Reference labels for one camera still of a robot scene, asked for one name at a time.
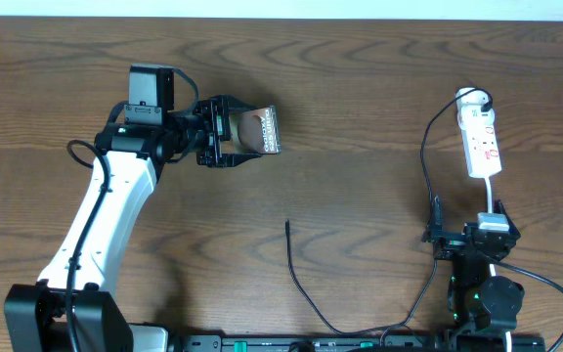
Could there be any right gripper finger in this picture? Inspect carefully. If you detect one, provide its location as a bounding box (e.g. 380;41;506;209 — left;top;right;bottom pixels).
421;197;445;242
493;199;517;231

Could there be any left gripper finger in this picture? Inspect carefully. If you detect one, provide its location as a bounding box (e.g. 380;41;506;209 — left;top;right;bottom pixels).
223;95;256;113
221;154;261;168

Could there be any black charger cable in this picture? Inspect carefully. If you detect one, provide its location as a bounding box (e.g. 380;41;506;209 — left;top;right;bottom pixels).
283;87;495;338

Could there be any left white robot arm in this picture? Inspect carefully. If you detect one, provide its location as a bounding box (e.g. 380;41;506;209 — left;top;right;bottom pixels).
4;95;277;351

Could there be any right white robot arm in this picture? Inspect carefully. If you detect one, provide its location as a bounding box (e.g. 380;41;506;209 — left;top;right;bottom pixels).
422;198;525;351

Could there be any white power strip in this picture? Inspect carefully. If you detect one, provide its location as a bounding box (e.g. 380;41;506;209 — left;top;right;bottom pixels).
455;87;501;179

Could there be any white power strip cord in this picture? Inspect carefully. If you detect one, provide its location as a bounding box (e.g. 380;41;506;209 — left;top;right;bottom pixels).
484;176;513;352

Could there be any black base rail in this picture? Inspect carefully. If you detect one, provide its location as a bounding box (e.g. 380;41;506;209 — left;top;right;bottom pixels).
181;333;546;352

